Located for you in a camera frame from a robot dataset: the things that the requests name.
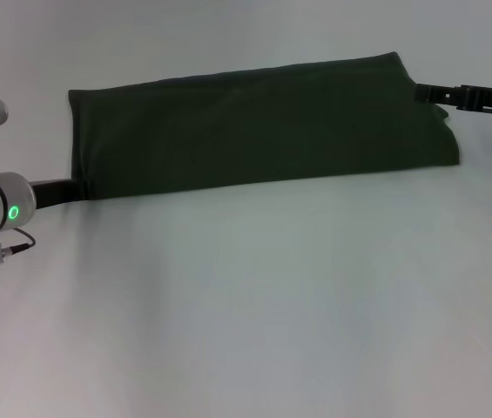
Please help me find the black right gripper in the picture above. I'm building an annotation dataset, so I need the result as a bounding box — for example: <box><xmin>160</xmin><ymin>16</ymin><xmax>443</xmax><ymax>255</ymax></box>
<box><xmin>414</xmin><ymin>83</ymin><xmax>492</xmax><ymax>120</ymax></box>

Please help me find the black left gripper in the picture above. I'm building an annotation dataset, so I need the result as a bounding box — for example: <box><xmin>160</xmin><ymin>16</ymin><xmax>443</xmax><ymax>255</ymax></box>
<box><xmin>29</xmin><ymin>177</ymin><xmax>86</xmax><ymax>213</ymax></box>

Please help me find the dark green shirt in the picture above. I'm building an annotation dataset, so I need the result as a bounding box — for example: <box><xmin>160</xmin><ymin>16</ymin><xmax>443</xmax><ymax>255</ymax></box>
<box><xmin>67</xmin><ymin>51</ymin><xmax>462</xmax><ymax>202</ymax></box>

